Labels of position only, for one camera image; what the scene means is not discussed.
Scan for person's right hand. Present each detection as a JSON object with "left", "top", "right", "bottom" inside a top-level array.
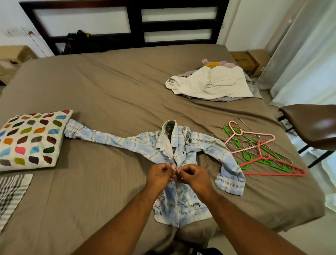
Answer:
[{"left": 177, "top": 163, "right": 216, "bottom": 204}]

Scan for person's left hand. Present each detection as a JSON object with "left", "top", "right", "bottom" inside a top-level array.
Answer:
[{"left": 144, "top": 163, "right": 177, "bottom": 199}]

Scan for light blue garment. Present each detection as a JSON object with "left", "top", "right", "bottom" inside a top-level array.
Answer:
[{"left": 64, "top": 119, "right": 246, "bottom": 228}]

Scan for pile of coloured plastic hangers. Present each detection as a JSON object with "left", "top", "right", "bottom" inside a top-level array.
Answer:
[{"left": 223, "top": 118, "right": 309, "bottom": 177}]

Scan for cream white garment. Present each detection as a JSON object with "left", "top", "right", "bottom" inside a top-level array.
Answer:
[{"left": 165, "top": 64, "right": 255, "bottom": 101}]

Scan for pink and yellow garment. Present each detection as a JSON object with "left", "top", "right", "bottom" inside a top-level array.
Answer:
[{"left": 202, "top": 59, "right": 237, "bottom": 69}]

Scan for person's left forearm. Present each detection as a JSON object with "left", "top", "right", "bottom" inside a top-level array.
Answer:
[{"left": 71, "top": 190, "right": 161, "bottom": 255}]

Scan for person's right forearm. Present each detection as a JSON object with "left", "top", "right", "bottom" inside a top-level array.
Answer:
[{"left": 202, "top": 193, "right": 308, "bottom": 255}]

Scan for person's black trousers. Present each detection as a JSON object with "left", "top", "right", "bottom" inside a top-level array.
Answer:
[{"left": 179, "top": 244, "right": 224, "bottom": 255}]

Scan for bed with taupe sheet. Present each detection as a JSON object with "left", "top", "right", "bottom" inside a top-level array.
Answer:
[{"left": 0, "top": 43, "right": 326, "bottom": 255}]

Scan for cardboard boxes left of bed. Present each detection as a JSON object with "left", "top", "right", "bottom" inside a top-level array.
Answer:
[{"left": 0, "top": 45, "right": 38, "bottom": 85}]

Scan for brown chair with black legs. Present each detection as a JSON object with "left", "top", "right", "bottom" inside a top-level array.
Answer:
[{"left": 278, "top": 103, "right": 336, "bottom": 169}]

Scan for colourful leaf print pillow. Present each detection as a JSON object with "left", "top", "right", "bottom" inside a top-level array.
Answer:
[{"left": 0, "top": 109, "right": 74, "bottom": 172}]

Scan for grey checked towel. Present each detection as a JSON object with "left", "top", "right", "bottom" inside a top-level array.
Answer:
[{"left": 0, "top": 173, "right": 34, "bottom": 233}]

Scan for black bag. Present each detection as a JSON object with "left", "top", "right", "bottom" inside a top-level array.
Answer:
[{"left": 62, "top": 29, "right": 133, "bottom": 55}]

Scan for black slatted headboard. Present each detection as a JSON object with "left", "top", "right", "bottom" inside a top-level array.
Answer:
[{"left": 19, "top": 0, "right": 230, "bottom": 56}]

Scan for sheer white curtain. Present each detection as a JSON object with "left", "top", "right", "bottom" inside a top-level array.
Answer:
[{"left": 254, "top": 0, "right": 336, "bottom": 108}]

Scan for white wall socket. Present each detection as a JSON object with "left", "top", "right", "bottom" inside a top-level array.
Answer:
[{"left": 4, "top": 26, "right": 38, "bottom": 37}]

